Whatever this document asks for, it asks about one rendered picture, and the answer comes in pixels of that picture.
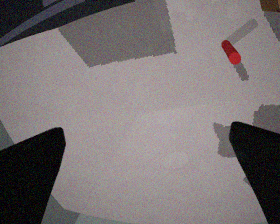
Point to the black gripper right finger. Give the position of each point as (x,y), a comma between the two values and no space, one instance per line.
(258,152)

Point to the dark red peg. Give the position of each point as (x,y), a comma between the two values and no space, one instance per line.
(233,56)

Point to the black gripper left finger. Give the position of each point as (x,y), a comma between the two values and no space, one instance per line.
(28,171)

